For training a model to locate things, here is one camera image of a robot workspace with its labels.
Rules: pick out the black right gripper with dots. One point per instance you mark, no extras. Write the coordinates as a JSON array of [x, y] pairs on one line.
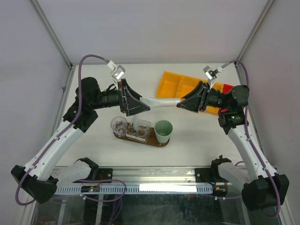
[[197, 100]]

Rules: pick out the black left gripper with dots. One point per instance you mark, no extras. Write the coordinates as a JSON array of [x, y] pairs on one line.
[[131, 105]]

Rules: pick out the white toothpaste tube black cap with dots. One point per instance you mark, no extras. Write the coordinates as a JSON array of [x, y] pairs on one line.
[[136, 125]]

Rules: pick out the clear glass tumbler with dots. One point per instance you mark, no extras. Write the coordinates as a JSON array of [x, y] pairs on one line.
[[119, 126]]

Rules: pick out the clear glass holder block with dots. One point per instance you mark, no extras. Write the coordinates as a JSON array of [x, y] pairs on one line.
[[142, 134]]

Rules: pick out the green plastic cup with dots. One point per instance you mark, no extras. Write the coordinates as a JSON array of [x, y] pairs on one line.
[[163, 130]]

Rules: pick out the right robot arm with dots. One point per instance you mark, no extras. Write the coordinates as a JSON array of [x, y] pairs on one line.
[[261, 186]]

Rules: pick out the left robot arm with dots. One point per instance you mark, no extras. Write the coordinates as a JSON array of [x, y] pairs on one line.
[[37, 177]]

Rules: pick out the wooden oval tray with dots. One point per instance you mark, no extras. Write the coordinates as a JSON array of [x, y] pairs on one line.
[[152, 140]]

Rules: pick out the yellow bin middle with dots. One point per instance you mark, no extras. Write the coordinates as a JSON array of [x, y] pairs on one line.
[[186, 85]]

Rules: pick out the yellow bin left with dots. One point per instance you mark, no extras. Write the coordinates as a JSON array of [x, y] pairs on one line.
[[169, 86]]

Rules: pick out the red plastic bin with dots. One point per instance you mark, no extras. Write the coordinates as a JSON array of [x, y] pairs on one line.
[[226, 88]]

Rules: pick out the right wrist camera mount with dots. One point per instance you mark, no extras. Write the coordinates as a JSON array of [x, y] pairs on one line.
[[212, 75]]

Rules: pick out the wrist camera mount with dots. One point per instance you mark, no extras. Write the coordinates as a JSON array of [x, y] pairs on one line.
[[212, 75], [117, 71]]

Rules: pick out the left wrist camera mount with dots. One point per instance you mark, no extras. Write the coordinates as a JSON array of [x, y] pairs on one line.
[[117, 71]]

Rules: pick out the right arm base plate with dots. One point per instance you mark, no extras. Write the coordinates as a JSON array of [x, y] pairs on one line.
[[204, 175]]

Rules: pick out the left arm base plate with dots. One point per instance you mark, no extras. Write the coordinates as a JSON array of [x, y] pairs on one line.
[[100, 175]]

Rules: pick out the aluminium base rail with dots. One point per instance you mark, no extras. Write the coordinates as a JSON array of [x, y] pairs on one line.
[[133, 175]]

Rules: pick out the white cable duct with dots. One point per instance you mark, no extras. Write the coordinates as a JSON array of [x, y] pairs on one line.
[[77, 189]]

